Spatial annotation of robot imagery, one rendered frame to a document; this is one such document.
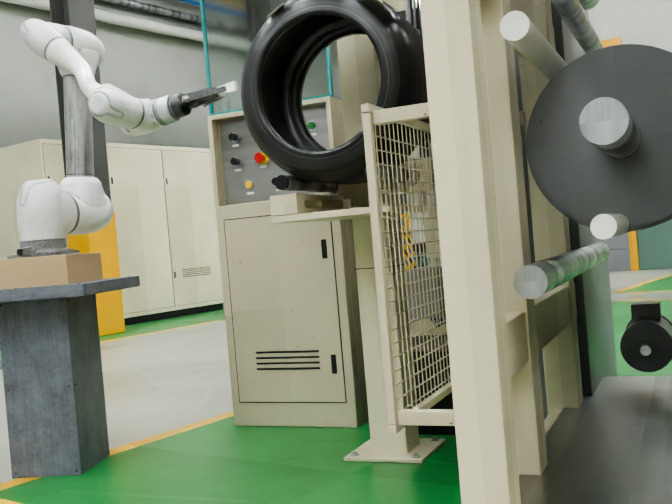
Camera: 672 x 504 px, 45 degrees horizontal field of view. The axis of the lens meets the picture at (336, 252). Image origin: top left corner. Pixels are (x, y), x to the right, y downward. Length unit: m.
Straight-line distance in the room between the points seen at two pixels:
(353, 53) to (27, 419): 1.65
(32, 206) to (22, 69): 8.70
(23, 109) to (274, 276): 8.58
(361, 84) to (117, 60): 10.08
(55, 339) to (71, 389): 0.18
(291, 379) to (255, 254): 0.52
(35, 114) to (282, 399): 8.76
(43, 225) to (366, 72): 1.23
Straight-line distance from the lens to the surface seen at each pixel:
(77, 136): 3.16
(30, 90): 11.63
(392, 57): 2.26
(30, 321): 2.95
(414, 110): 1.70
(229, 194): 3.35
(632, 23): 11.67
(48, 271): 2.87
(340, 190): 2.65
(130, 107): 2.63
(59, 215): 3.00
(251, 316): 3.27
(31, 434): 3.01
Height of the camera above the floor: 0.71
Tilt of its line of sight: 1 degrees down
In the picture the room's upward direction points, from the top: 5 degrees counter-clockwise
